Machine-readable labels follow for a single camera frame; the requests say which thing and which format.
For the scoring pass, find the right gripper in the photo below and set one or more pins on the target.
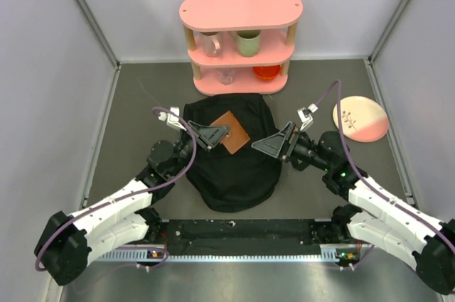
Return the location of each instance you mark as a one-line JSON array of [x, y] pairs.
[[282, 144]]

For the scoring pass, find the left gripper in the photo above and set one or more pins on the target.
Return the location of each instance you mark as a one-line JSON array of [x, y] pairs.
[[209, 136]]

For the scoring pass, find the brown leather wallet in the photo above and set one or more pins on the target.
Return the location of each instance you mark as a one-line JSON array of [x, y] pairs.
[[237, 137]]

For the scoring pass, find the black student backpack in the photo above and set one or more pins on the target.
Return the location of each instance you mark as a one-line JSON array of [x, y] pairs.
[[234, 182]]

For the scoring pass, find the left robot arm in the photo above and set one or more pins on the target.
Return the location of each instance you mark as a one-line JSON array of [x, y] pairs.
[[70, 243]]

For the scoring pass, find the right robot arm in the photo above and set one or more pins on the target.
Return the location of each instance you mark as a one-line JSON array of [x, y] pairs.
[[376, 216]]

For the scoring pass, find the clear drinking glass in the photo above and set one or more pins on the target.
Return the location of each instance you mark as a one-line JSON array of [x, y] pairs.
[[226, 76]]

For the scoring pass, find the orange bowl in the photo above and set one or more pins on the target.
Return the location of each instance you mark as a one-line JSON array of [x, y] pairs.
[[267, 73]]

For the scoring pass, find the cream and pink plate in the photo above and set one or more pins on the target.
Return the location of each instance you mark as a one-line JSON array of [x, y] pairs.
[[363, 119]]

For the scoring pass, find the pink mug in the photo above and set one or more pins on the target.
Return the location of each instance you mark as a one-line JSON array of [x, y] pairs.
[[212, 43]]

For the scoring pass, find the pink three-tier shelf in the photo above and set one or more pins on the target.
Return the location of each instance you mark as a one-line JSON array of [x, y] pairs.
[[277, 20]]

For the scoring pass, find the green mug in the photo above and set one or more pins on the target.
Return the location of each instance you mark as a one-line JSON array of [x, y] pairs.
[[247, 42]]

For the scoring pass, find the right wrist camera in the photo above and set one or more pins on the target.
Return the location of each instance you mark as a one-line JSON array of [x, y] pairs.
[[306, 116]]

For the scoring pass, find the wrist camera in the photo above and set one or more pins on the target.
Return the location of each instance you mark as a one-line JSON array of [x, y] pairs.
[[306, 116], [172, 119]]

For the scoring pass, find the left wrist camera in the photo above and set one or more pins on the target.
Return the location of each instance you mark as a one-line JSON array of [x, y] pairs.
[[172, 119]]

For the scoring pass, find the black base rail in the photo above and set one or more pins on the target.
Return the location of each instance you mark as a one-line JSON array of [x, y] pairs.
[[251, 237]]

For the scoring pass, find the grey cable duct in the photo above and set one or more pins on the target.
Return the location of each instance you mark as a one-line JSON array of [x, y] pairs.
[[326, 254]]

